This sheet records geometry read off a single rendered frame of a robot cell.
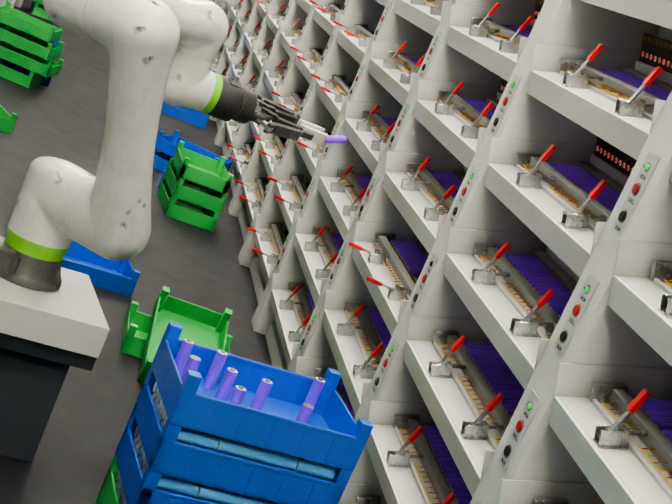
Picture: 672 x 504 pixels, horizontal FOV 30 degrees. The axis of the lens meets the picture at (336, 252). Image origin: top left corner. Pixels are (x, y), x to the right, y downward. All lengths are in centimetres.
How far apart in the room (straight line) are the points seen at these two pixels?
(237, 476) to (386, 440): 67
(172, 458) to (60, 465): 86
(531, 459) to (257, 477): 40
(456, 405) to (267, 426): 48
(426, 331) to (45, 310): 74
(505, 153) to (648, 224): 70
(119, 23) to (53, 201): 42
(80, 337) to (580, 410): 108
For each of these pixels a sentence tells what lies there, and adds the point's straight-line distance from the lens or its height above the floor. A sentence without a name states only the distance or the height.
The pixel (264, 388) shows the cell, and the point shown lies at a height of 54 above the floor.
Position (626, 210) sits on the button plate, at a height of 101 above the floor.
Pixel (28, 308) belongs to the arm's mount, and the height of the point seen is 34.
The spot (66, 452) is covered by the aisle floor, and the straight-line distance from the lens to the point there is 275.
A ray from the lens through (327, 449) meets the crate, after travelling 190.
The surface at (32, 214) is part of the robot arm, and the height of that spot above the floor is 48.
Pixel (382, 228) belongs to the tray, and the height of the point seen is 59.
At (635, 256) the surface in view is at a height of 96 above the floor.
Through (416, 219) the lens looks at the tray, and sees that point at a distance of 274.
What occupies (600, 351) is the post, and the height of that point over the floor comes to 82.
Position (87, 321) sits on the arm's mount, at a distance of 248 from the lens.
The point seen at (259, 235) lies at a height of 15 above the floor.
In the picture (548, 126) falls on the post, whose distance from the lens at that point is 245.
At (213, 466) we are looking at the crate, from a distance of 187.
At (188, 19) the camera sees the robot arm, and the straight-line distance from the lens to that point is 261.
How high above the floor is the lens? 118
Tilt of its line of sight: 13 degrees down
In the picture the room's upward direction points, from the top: 24 degrees clockwise
